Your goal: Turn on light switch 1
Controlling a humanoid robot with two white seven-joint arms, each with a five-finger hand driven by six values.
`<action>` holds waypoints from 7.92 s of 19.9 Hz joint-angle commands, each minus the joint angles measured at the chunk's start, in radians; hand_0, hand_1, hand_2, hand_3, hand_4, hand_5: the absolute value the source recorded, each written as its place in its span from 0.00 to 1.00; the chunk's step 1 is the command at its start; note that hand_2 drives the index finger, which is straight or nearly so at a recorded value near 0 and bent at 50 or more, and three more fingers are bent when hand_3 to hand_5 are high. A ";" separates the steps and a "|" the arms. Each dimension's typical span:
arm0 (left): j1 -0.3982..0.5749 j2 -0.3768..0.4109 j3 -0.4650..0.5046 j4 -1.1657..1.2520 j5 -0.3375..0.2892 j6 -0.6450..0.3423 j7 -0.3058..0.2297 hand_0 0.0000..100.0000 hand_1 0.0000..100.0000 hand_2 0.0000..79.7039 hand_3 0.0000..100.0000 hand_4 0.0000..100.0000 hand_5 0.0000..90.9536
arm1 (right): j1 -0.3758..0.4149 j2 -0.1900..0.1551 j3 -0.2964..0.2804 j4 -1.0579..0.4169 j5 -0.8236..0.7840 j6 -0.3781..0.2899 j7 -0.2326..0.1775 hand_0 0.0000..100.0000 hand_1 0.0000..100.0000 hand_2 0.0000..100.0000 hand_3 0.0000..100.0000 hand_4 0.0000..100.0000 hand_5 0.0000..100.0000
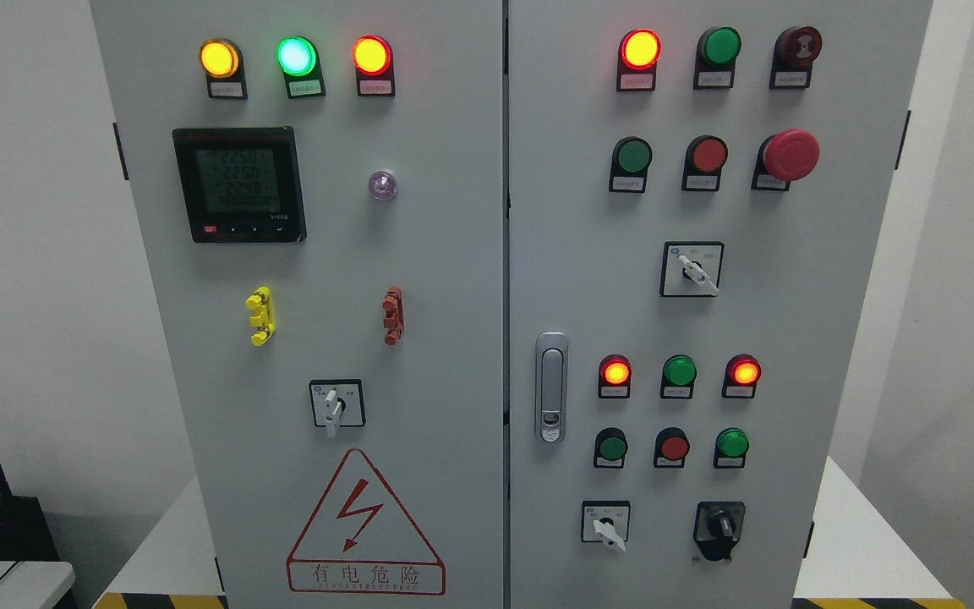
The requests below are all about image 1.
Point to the white rotary switch door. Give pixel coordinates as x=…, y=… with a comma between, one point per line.
x=337, y=403

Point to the red terminal clip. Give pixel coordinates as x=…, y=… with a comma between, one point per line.
x=393, y=315

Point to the red lit lamp lower left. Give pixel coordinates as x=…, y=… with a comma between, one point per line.
x=614, y=379

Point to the red lit lamp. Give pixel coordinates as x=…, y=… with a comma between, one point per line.
x=741, y=377
x=639, y=52
x=614, y=379

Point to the clear round light bulb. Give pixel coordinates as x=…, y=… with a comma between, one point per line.
x=383, y=185

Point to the green push button lower left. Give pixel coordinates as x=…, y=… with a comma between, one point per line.
x=610, y=448

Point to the green push button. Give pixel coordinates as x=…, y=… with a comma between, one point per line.
x=610, y=448
x=730, y=448
x=629, y=166

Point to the green lamp lower middle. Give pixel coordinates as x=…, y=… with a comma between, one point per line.
x=678, y=377

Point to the grey left cabinet door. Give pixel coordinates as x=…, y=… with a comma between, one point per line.
x=433, y=401

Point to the grey cabinet door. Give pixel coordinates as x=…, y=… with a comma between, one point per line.
x=587, y=262
x=433, y=401

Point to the green push button upper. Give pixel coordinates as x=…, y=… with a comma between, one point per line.
x=629, y=166

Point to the yellow terminal clip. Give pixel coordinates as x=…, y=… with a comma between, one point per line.
x=261, y=317

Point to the red push button lower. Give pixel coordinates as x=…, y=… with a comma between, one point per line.
x=671, y=448

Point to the red push button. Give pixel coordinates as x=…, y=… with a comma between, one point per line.
x=703, y=163
x=671, y=448

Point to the grey right cabinet door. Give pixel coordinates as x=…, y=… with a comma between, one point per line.
x=587, y=262

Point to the red lit lamp lower right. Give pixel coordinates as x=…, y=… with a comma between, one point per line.
x=741, y=377

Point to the red push button upper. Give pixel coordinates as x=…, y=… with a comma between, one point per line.
x=703, y=163

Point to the red electric hazard warning sticker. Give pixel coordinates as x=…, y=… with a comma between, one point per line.
x=361, y=539

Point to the black digital power meter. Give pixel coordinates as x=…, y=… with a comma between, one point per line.
x=241, y=185

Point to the red lit lamp left door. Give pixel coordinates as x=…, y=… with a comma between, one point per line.
x=373, y=62

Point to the green push button lower right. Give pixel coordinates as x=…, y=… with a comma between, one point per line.
x=730, y=448

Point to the red lit lamp right top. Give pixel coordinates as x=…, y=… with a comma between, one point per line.
x=639, y=52

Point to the green lit indicator lamp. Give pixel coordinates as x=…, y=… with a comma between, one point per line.
x=301, y=68

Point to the red emergency stop mushroom button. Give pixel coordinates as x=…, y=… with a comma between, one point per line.
x=785, y=158

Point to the green lamp right top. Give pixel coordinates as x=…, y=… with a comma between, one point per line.
x=715, y=58

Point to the yellow indicator lamp top left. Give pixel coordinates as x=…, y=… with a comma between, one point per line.
x=221, y=60

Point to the dark red buzzer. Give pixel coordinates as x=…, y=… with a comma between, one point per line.
x=794, y=55

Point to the white side table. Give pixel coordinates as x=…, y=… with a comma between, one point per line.
x=35, y=584

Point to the silver door latch handle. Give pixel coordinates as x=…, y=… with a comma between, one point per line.
x=551, y=386

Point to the white rotary switch right upper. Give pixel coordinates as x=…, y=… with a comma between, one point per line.
x=691, y=269

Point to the white rotary switch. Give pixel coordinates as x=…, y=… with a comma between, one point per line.
x=691, y=269
x=606, y=522

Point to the white rotary switch right lower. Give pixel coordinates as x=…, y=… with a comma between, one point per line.
x=606, y=522

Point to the black rotary selector switch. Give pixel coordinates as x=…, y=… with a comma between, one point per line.
x=717, y=528

